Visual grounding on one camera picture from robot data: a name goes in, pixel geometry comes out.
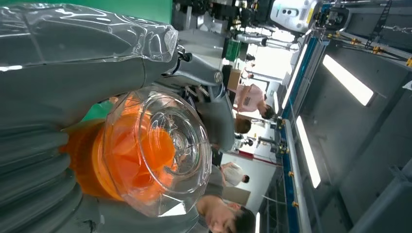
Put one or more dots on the overhead rail with yellow clamps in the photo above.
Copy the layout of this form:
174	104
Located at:
376	49

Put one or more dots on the person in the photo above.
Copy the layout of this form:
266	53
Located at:
232	173
222	222
251	99
242	126

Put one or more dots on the rectangular ceiling light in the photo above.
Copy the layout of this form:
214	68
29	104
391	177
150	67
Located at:
349	80
308	154

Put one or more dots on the orange detergent bottle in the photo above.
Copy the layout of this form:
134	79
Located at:
154	151

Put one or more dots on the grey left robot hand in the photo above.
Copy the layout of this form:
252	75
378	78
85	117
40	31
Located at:
80	86

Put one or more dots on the green plastic crate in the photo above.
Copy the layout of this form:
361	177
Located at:
233	50

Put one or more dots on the brown cardboard box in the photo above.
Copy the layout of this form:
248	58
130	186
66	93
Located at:
234	79

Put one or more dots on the green table mat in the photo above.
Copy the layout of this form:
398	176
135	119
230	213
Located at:
96	8

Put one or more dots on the white and black humanoid robot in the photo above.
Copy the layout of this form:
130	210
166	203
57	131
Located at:
289	13

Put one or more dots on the blue overhead beam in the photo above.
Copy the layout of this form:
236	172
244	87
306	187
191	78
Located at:
288	193

